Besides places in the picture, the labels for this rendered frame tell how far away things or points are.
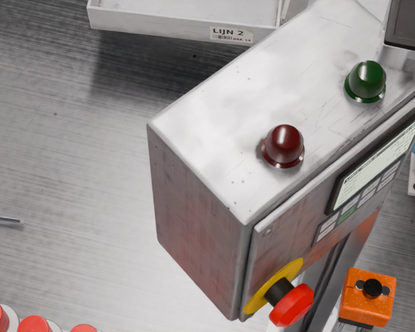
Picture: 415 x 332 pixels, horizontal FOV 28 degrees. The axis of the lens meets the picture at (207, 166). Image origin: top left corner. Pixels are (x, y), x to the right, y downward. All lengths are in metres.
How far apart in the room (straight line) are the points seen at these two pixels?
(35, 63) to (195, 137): 0.85
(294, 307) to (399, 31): 0.21
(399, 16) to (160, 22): 0.68
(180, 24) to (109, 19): 0.10
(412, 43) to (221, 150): 0.13
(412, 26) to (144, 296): 0.70
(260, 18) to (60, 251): 0.44
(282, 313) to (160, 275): 0.56
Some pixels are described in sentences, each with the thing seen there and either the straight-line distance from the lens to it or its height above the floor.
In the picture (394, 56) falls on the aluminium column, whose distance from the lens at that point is 0.53.
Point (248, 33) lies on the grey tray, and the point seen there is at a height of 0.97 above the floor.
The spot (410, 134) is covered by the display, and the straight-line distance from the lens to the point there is 0.57.
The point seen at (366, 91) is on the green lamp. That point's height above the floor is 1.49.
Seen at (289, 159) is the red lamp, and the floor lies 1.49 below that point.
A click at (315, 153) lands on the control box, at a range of 0.50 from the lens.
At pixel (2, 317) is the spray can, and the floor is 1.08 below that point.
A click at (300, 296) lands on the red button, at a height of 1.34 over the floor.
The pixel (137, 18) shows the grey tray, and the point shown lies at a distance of 1.18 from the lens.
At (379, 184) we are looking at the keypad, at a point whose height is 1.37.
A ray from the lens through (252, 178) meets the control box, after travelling 0.49.
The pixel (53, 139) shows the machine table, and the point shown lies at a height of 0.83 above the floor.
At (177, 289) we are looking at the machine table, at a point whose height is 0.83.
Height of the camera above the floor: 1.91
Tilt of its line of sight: 62 degrees down
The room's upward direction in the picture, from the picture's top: 2 degrees clockwise
